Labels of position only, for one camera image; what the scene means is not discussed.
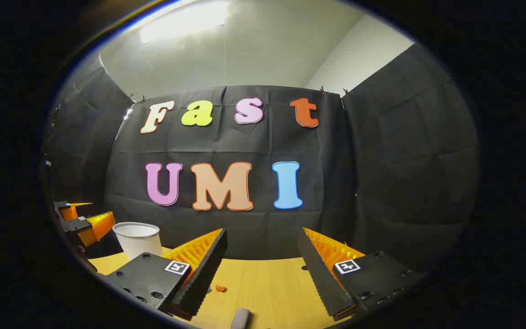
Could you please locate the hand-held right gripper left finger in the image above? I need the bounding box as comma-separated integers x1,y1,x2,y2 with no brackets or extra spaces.
103,228,228,321

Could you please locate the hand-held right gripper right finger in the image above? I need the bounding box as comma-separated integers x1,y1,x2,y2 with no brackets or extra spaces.
297,227,428,321

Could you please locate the white garbage bin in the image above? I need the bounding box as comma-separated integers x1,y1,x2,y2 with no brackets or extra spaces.
112,222,163,261

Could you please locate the small grey broom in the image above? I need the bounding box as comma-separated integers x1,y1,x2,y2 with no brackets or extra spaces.
230,308,251,329

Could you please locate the black backdrop cloth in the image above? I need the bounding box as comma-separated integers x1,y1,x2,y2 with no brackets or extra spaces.
44,43,480,261

